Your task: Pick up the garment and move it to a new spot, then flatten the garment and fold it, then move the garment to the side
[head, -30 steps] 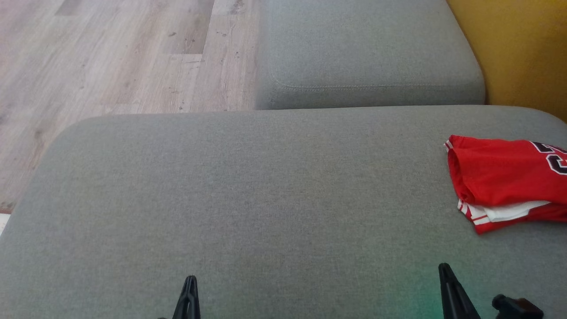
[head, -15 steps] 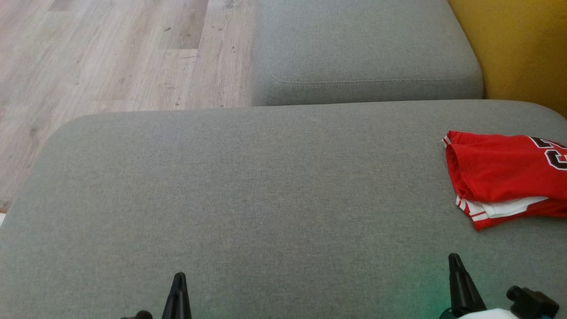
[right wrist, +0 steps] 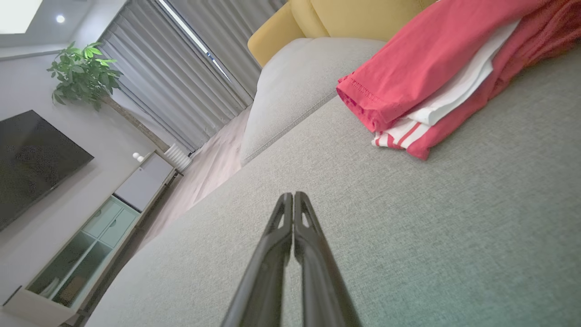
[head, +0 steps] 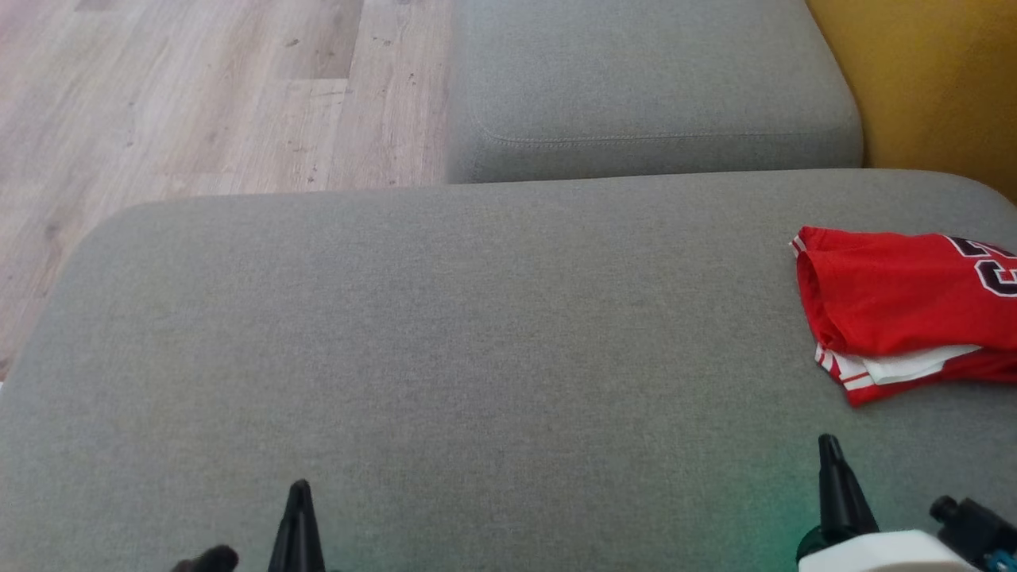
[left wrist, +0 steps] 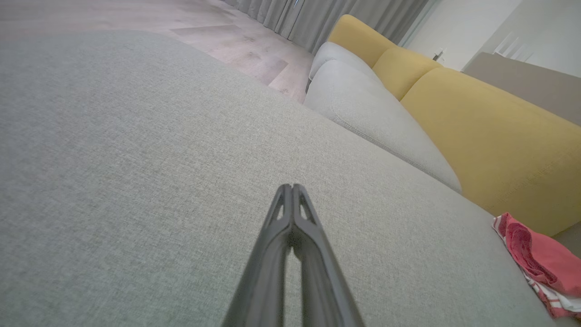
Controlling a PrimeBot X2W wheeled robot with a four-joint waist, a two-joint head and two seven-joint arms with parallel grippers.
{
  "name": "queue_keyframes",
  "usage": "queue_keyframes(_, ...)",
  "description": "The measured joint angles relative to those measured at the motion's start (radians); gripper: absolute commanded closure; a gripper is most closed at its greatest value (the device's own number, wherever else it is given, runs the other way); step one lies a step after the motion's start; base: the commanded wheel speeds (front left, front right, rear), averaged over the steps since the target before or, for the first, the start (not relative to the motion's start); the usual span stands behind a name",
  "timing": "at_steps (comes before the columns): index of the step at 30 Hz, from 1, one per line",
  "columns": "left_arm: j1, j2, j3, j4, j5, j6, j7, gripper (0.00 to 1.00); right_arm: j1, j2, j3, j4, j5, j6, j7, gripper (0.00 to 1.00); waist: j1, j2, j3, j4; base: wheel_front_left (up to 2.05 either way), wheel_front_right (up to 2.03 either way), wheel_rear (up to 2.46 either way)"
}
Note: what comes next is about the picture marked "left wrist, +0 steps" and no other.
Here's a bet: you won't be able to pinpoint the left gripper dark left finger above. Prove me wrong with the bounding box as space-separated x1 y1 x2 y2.
222 184 294 327

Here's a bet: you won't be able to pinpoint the grey curtain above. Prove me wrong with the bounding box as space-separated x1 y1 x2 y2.
222 0 432 55

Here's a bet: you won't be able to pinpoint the wide yellow sofa back cushion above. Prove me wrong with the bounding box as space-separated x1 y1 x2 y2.
399 67 581 238

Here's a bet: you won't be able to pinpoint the red shorts white trim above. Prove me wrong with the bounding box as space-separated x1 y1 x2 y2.
492 212 581 298

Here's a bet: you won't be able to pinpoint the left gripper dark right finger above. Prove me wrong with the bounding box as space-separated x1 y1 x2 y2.
293 183 366 327

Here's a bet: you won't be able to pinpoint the taupe cabinet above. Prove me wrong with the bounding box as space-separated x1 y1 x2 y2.
462 51 581 127

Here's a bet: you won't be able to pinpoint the large grey sofa seat cushion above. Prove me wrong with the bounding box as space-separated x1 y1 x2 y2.
0 30 560 327

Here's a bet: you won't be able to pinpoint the white wall rack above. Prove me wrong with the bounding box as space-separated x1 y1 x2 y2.
492 30 537 63

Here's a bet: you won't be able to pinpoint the red jersey shirt white sleeves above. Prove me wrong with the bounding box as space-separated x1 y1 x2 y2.
522 268 581 319

